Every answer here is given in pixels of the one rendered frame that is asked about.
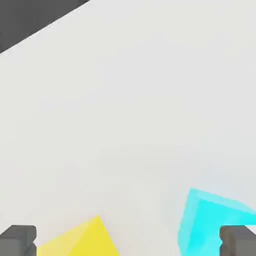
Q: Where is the large yellow box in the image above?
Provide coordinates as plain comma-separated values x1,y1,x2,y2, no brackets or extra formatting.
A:
36,214,121,256

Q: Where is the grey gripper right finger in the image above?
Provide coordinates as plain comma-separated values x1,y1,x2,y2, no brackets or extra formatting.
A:
219,224,256,256

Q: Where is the large cyan box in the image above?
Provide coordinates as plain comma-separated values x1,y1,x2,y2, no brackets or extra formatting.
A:
176,187,256,256

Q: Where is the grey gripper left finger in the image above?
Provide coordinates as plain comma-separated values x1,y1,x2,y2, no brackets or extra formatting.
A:
0,224,38,256

